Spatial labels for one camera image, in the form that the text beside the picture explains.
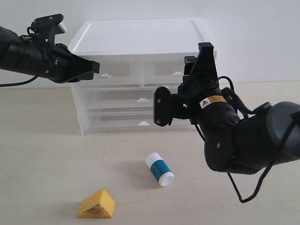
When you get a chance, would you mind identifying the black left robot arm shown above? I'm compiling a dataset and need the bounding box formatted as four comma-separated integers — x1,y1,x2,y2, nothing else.
0,27,100,83

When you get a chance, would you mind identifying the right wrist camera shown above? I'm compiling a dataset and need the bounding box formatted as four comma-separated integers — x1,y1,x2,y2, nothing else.
153,87,188,127

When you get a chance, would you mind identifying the bottom clear wide drawer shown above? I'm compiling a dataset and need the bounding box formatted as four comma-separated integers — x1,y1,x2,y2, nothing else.
87,112,195,131

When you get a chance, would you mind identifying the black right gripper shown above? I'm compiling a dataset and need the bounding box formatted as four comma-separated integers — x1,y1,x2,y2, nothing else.
177,42,239,131

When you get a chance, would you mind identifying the white bottle teal label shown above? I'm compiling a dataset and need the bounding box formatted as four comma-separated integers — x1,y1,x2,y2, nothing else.
145,152,174,187

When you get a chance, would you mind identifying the middle clear wide drawer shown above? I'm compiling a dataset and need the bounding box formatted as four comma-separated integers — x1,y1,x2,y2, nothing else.
81,86,181,109

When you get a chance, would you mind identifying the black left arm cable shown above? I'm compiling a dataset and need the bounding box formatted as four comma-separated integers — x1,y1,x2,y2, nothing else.
0,75,39,88

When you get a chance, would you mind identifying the yellow triangular wedge block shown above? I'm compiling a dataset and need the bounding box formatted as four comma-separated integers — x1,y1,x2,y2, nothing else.
77,189,116,218

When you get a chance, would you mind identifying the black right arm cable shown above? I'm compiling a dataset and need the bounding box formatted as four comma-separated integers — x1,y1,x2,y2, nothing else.
217,75,300,203

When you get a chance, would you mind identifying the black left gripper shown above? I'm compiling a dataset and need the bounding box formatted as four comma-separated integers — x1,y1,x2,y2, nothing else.
44,44,100,83

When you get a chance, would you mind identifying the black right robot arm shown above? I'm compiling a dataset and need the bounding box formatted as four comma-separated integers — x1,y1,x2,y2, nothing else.
178,42,300,174

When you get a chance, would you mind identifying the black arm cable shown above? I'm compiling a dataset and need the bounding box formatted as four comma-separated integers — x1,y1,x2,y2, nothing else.
217,75,300,203
0,75,39,88

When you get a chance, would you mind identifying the clear wide drawer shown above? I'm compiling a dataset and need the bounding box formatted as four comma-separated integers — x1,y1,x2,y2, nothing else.
81,86,181,109
87,112,195,131

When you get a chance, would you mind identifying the white plastic drawer cabinet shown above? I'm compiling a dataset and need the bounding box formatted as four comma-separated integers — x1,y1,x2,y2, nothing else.
68,18,211,135

